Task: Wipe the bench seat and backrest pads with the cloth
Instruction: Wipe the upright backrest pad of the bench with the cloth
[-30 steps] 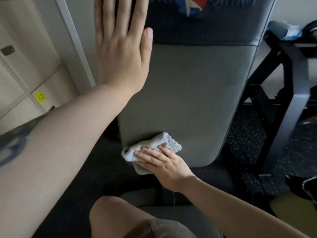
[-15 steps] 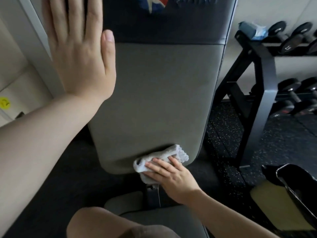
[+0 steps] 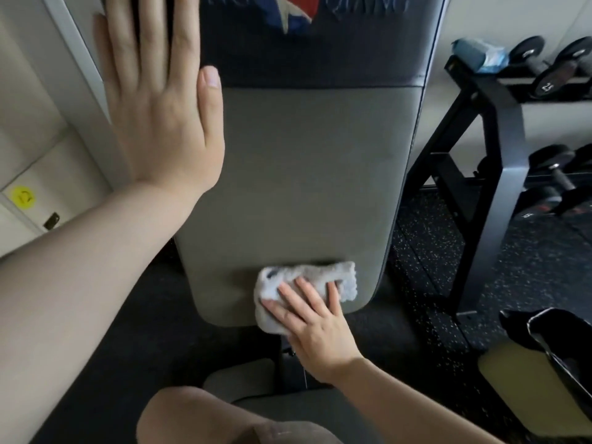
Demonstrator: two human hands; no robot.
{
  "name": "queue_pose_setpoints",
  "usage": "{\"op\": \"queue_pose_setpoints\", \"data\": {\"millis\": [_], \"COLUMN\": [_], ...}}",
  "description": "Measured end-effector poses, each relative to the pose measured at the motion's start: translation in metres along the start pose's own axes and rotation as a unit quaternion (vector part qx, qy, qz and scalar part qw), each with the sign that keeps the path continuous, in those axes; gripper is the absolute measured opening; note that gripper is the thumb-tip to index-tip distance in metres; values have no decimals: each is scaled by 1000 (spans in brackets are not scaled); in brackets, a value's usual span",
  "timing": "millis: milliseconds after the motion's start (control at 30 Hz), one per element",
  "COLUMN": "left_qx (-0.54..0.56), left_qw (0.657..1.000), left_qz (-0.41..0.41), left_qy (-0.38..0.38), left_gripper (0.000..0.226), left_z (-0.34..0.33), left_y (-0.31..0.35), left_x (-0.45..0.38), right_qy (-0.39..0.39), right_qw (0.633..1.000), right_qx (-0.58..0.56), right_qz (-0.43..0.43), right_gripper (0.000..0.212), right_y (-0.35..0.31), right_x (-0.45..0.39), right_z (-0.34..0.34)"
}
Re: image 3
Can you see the light grey seat base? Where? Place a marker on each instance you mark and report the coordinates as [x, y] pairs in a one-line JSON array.
[[240, 379]]

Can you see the person's right hand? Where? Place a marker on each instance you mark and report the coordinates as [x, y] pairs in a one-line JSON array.
[[314, 332]]

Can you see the person's right forearm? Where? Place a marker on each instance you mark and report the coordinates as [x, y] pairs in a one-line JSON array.
[[407, 406]]

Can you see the beige locker cabinet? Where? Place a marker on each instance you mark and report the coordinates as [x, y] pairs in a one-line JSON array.
[[37, 157]]

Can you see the grey seat cushion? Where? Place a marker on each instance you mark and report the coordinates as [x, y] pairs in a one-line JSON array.
[[314, 411]]

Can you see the grey microfibre cloth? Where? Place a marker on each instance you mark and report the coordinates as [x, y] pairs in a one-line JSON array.
[[305, 275]]

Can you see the yellow trash bin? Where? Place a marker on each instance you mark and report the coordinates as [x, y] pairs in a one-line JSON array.
[[522, 388]]

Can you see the black dumbbell rack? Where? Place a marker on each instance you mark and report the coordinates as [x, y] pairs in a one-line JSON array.
[[504, 147]]

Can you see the person's left hand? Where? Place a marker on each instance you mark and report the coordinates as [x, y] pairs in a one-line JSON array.
[[162, 110]]

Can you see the person's brown shorts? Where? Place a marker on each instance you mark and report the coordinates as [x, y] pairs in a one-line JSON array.
[[296, 432]]

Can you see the white door frame strip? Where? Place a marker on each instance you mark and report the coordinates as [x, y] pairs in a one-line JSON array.
[[76, 41]]

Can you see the grey backrest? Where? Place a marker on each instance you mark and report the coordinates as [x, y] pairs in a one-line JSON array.
[[314, 171]]

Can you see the person's right leg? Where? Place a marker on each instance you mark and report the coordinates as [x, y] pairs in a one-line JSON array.
[[194, 416]]

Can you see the blue wet wipes pack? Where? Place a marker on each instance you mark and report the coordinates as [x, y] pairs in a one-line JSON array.
[[478, 55]]

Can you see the person's left forearm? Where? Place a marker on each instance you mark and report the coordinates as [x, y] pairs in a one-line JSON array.
[[83, 295]]

